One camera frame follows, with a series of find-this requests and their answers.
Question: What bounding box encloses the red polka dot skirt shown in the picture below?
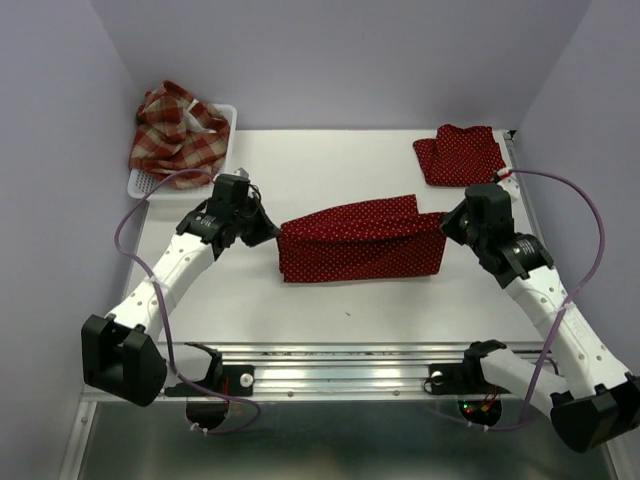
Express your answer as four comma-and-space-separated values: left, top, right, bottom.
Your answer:
412, 124, 506, 188
277, 195, 446, 283

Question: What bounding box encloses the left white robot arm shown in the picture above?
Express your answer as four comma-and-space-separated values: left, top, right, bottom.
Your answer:
81, 169, 280, 406

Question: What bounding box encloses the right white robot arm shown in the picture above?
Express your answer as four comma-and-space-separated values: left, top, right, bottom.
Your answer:
432, 183, 639, 453

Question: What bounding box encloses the white plastic basket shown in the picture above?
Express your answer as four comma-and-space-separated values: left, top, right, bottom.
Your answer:
127, 104, 238, 203

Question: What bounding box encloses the red beige plaid skirt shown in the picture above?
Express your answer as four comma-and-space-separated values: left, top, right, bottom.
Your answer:
129, 80, 231, 190

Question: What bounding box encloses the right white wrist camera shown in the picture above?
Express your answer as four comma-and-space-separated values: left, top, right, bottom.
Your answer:
493, 168, 521, 204

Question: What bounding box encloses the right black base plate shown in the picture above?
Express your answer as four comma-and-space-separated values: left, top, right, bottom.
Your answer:
423, 362, 496, 396

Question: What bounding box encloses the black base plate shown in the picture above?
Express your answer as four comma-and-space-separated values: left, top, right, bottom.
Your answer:
423, 362, 496, 396
164, 362, 255, 397

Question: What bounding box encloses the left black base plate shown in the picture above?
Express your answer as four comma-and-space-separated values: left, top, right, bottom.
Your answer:
164, 362, 255, 397

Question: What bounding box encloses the aluminium rail frame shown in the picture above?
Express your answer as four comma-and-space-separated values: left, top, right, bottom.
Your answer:
59, 129, 631, 480

